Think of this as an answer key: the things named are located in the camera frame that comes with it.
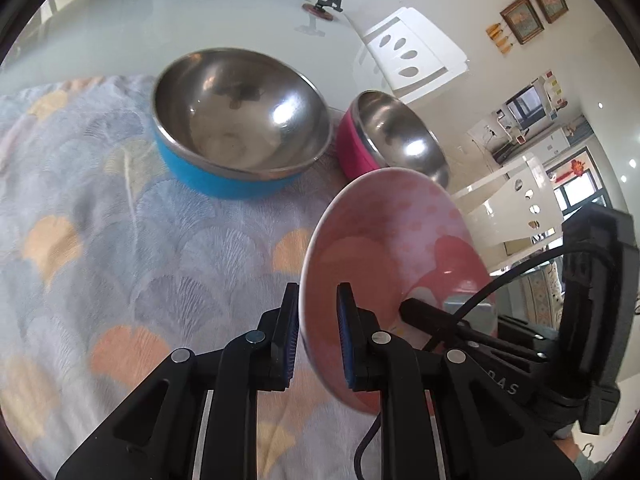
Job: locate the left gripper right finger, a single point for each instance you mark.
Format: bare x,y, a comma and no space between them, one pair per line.
442,416

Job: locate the white chair near right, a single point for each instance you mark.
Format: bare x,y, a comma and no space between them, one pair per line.
520,218

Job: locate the blue steel bowl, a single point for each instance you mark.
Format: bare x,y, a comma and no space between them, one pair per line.
237,124

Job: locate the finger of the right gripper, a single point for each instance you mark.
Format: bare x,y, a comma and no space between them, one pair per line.
516,330
432,321

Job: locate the fan pattern tablecloth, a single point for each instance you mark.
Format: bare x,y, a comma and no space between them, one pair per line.
108,262

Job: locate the framed picture lower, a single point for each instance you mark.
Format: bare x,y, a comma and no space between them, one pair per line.
523,20

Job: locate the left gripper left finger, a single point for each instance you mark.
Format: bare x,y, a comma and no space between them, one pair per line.
195,411

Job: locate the white chair far right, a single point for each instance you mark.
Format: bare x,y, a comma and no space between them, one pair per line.
409,56

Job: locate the white chair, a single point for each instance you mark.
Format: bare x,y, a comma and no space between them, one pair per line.
520,218
409,56

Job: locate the magenta steel bowl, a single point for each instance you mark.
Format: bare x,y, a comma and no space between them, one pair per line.
380,131

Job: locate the person right hand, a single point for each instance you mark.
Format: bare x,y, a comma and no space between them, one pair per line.
587,469

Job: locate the black phone stand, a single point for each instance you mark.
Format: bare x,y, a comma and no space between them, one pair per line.
323,9

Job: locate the pink cartoon bowl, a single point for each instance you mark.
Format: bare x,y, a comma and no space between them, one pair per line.
391,234

